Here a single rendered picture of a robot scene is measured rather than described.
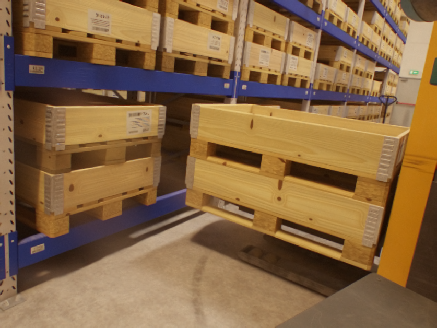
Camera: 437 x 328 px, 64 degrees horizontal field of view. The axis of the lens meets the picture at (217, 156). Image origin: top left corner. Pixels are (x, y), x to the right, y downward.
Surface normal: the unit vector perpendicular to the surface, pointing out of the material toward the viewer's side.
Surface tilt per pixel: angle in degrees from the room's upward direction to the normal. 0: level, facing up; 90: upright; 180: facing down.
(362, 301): 0
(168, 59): 90
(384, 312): 0
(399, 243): 90
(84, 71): 90
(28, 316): 0
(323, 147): 90
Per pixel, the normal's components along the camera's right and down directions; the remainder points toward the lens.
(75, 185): 0.84, 0.21
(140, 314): 0.11, -0.97
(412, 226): -0.56, 0.12
